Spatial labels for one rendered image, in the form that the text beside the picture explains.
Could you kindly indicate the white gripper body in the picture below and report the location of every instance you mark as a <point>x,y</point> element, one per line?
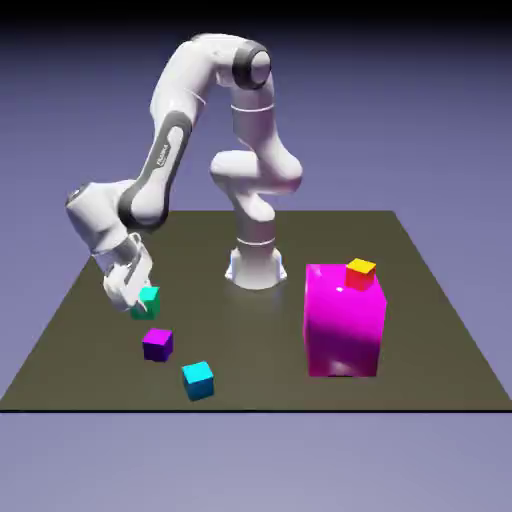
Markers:
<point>126,276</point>

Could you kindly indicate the small green cube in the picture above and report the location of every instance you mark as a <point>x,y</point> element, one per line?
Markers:
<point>148,304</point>

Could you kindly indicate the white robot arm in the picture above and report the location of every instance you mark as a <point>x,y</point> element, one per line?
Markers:
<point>248,120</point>

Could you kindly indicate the small purple cube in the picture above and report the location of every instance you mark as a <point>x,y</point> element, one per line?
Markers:
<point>157,344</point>

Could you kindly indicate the small cyan cube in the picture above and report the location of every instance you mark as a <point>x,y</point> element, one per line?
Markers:
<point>198,380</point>

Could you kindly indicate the small orange cube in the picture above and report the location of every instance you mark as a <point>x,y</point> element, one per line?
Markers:
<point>360,274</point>

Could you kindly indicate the large magenta box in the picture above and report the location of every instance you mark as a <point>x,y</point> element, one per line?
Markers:
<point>342,324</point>

